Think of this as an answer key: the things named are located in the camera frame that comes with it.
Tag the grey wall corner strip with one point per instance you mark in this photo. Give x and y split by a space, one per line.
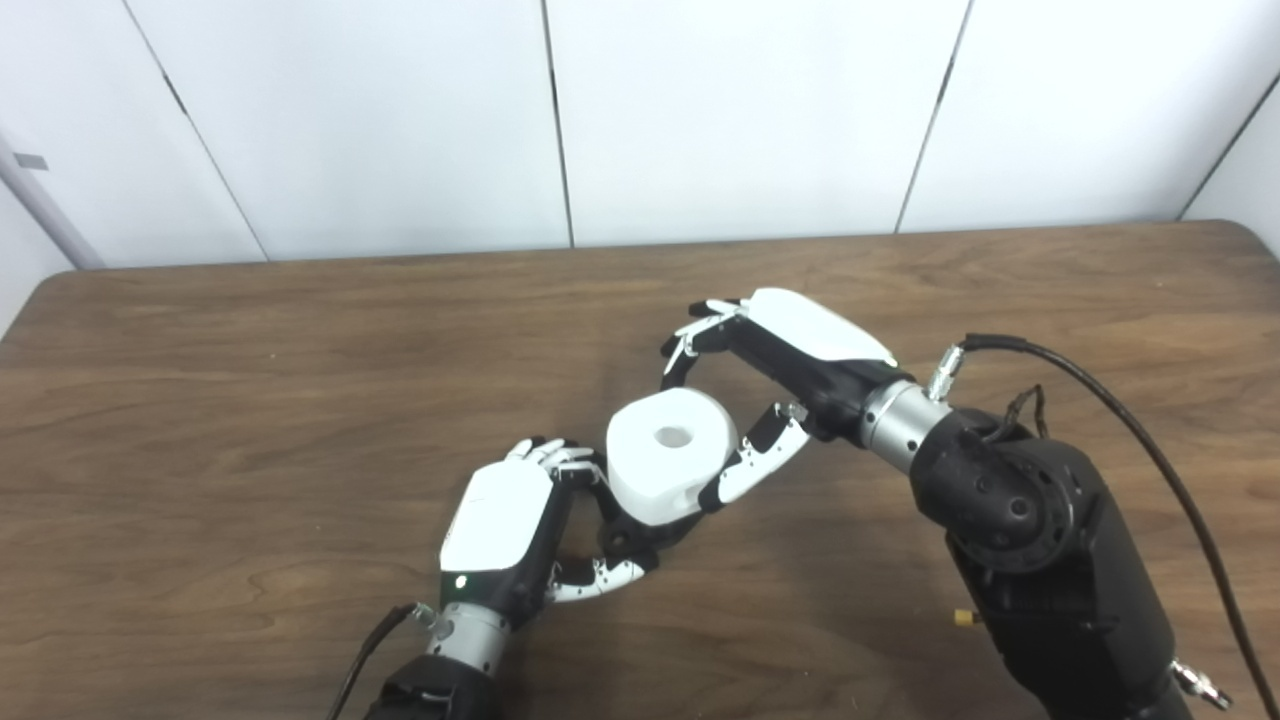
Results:
45 215

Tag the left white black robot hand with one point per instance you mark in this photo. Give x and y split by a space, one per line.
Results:
495 520

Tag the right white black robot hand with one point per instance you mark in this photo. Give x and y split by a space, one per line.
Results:
810 335

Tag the round white piece with hole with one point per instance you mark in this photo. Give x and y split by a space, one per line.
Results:
660 470

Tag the small grey tag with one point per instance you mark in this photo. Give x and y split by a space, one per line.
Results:
31 161

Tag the black flanged holder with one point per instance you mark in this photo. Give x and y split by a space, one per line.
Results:
640 535

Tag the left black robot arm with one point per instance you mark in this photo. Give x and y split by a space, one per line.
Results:
450 680

